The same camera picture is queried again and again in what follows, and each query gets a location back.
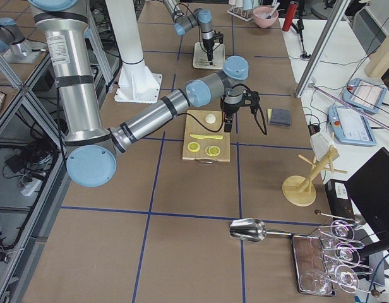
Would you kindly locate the teach pendant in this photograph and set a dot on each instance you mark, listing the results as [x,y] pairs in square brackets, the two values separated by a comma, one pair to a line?
[364,95]
[350,127]

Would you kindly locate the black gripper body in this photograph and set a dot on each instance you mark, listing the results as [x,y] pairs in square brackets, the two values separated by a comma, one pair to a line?
[229,110]
[208,47]

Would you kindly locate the metal scoop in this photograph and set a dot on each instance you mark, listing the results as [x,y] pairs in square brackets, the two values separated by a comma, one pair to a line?
[253,230]

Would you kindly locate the grey folded cloth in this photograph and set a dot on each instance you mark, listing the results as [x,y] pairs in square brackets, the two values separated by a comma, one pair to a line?
[280,117]

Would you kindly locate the far teach pendant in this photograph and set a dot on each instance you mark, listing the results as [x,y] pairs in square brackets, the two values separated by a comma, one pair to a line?
[364,95]

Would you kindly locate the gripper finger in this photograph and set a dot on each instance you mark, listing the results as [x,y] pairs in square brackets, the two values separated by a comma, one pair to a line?
[209,54]
[227,125]

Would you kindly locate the cream bear serving tray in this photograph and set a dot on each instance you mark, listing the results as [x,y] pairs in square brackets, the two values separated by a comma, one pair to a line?
[218,55]

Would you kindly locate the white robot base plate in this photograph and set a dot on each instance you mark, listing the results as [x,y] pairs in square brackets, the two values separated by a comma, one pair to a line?
[134,92]

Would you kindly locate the pink ice bowl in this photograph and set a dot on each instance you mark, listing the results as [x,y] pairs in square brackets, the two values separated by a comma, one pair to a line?
[264,17]

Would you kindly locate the white central pillar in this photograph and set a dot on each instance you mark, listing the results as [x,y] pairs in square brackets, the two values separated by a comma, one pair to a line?
[125,27]

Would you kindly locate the yellow plastic knife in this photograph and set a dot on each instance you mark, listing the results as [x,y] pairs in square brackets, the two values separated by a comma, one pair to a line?
[202,137]

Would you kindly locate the aluminium frame post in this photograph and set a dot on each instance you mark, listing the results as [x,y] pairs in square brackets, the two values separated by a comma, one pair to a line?
[328,31]

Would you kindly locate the red cylinder can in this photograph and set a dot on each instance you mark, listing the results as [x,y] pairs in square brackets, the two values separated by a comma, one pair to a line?
[289,16]

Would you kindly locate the wooden mug tree stand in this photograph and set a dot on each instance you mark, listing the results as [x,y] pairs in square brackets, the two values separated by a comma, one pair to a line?
[299,190]

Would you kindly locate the upper lemon slice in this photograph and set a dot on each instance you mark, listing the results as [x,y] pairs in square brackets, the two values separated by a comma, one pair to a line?
[212,151]

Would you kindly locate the black glass rack tray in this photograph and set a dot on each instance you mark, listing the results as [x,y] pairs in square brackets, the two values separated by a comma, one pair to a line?
[308,259]

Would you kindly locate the lemon slice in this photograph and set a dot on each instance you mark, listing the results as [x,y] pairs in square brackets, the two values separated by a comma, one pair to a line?
[212,151]
[193,146]

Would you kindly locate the white steamed bun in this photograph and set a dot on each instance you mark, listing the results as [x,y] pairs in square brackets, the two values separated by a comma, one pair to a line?
[210,119]

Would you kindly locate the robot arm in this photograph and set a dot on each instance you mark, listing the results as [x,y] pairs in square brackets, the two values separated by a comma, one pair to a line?
[201,18]
[92,148]

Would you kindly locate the lower lemon slice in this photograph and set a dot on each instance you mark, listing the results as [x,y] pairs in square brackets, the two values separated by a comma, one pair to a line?
[193,146]

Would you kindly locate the black monitor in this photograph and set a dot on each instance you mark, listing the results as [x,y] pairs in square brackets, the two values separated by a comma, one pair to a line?
[368,188]

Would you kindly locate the wooden cutting board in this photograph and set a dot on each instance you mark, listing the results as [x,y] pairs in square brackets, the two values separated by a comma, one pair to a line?
[195,120]

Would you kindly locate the near teach pendant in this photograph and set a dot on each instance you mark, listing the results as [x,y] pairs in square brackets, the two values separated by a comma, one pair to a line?
[350,127]

